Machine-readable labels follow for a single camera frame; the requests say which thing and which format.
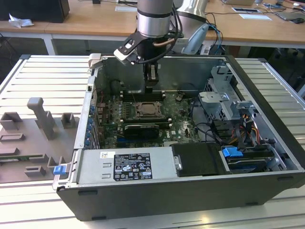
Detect black plastic shroud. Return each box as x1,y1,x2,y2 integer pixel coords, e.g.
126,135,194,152
171,142,223,177

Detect grey power supply unit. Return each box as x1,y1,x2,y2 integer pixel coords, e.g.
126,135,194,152
71,146,182,185

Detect green motherboard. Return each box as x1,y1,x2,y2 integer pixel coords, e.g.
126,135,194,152
100,92,208,147

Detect blue cable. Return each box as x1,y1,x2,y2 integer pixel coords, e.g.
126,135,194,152
207,19,225,46

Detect grey desk cable hatch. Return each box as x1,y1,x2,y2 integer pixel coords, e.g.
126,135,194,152
115,6,139,12

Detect metal socket cover frame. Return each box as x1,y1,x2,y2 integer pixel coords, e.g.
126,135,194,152
136,101,166,119

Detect pale blue teach pendant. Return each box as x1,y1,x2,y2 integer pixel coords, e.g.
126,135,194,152
182,23,211,54

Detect wooden desk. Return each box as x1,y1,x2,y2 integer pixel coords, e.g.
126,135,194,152
0,0,305,56

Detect orange yellow power wires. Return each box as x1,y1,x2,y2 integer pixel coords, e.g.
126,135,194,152
234,114,260,146

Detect black grey PC case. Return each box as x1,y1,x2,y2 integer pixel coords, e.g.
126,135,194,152
53,53,305,221

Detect grey parts rack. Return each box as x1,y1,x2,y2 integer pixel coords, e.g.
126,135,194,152
0,96,81,184

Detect grey metal disk bay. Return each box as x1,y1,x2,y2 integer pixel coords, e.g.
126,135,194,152
197,65,259,122

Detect grey laptop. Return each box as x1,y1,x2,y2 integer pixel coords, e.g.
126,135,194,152
275,10,305,21

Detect black cable bundle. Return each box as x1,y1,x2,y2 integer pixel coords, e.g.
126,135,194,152
190,99,233,146

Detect black computer box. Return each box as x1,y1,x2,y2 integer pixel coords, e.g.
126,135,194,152
0,0,71,24

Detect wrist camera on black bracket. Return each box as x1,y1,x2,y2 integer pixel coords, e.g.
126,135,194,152
113,32,143,64

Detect hard disk in blue carrier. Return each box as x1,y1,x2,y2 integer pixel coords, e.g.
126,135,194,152
220,146,279,174

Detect blue case latch tab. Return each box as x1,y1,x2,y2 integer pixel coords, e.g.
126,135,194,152
53,165,66,176

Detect CPU socket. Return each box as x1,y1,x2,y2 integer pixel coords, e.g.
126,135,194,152
135,100,167,120

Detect crumpled white paper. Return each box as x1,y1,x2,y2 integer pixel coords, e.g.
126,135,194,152
8,13,34,27

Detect light grey case latch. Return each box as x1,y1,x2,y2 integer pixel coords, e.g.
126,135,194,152
87,53,102,71

